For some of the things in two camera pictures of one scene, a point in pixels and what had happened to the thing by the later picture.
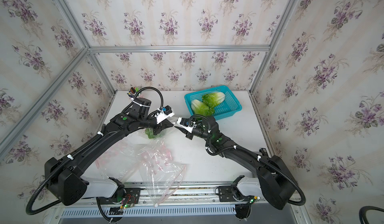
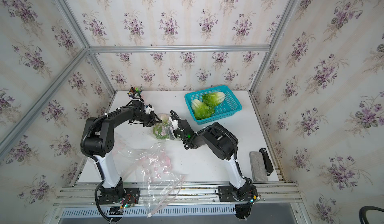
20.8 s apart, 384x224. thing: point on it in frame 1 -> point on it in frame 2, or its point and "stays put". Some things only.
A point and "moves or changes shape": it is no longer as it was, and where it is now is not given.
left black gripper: (162, 126) -> (152, 120)
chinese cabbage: (199, 108) stays put
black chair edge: (362, 214) stays put
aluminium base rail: (169, 194) stays put
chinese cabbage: (150, 132) moves or changes shape
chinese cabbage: (212, 99) stays put
